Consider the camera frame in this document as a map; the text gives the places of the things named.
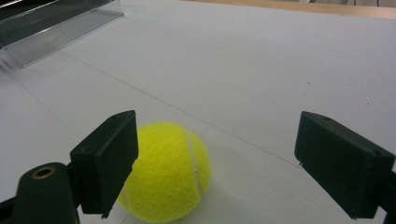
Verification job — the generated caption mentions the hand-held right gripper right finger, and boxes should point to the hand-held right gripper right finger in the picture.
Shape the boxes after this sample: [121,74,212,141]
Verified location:
[293,110,396,220]

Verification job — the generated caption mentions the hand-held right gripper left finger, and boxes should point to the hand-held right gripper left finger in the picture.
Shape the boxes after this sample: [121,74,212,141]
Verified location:
[69,109,140,219]

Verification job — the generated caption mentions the yellow tennis ball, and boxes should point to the yellow tennis ball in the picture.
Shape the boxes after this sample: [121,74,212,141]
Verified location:
[117,120,212,224]

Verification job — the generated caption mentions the clear acrylic box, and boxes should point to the clear acrylic box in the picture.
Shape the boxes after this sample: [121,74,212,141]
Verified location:
[0,0,125,68]

